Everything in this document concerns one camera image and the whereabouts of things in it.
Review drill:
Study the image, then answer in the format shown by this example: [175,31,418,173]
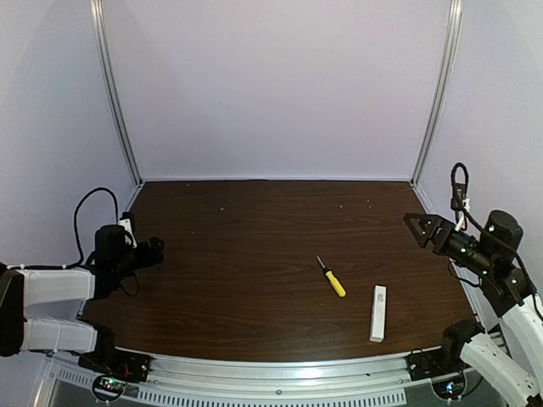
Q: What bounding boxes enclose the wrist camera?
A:
[117,212,137,248]
[451,183,470,231]

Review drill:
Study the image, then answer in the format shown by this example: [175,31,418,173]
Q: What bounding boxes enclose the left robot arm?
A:
[1,225,165,357]

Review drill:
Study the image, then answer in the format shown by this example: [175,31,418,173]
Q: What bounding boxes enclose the left aluminium frame post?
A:
[89,0,143,187]

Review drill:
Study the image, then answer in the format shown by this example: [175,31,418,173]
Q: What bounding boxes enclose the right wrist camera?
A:
[451,183,470,231]

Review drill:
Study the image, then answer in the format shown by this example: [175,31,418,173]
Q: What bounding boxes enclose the white remote control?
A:
[369,285,387,343]

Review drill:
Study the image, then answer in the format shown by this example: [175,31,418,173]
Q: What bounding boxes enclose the black cable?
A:
[449,162,489,234]
[73,187,120,268]

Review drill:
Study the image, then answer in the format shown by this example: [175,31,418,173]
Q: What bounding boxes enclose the yellow handled screwdriver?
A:
[316,255,346,298]

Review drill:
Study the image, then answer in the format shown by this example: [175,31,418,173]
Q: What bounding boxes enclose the right aluminium frame post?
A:
[411,0,463,187]

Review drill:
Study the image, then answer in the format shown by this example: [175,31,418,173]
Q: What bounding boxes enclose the left black cable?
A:
[73,187,120,268]

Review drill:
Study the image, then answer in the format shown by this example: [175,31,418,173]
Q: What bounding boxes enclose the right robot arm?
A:
[403,209,542,406]

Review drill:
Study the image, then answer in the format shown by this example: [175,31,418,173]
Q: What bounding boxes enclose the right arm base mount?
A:
[405,320,486,404]

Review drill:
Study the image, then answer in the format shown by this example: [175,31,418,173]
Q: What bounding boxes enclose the front aluminium rail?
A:
[42,347,510,407]

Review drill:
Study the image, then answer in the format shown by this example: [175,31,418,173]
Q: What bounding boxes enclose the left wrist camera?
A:
[117,212,137,248]

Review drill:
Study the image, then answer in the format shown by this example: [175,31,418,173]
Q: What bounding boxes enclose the aluminium frame post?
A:
[411,0,463,187]
[89,0,143,187]

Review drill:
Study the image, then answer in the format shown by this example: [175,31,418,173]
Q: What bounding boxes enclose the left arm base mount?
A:
[73,322,152,406]

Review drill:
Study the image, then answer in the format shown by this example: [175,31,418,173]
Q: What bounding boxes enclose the right black cable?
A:
[449,162,489,234]

